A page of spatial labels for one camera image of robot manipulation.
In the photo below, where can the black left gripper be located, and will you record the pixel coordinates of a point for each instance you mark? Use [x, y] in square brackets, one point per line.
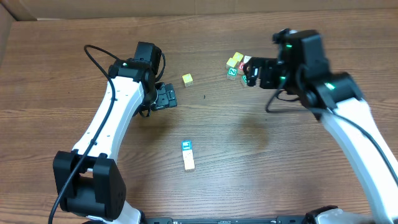
[167, 97]

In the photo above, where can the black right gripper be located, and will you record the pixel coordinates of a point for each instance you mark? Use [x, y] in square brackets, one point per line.
[258, 72]

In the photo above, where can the blue letter block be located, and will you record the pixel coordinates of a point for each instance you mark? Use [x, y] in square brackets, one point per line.
[186, 145]

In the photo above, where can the white pattern block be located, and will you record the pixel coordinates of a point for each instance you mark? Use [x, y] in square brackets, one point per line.
[187, 155]

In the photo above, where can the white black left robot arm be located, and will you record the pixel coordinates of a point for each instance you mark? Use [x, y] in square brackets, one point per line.
[88, 181]

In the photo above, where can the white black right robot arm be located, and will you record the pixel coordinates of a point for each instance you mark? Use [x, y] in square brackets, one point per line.
[336, 101]

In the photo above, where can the white letter block cluster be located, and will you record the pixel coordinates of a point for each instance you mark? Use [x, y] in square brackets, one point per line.
[246, 58]

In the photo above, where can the green letter block right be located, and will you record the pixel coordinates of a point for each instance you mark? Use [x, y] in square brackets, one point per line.
[244, 80]

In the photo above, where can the red letter block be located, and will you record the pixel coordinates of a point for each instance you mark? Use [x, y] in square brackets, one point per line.
[241, 68]

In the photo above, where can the yellow block top cluster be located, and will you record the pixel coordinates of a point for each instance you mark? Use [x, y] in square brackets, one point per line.
[238, 57]

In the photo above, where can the yellow block cluster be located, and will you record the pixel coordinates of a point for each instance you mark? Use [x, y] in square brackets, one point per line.
[231, 63]
[238, 57]

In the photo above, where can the green Z letter block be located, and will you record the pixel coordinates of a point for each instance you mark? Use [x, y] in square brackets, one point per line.
[231, 73]

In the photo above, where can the yellow block left cluster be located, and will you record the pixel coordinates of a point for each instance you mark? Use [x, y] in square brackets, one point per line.
[231, 63]

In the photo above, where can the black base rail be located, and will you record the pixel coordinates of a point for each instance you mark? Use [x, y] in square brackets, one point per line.
[288, 219]

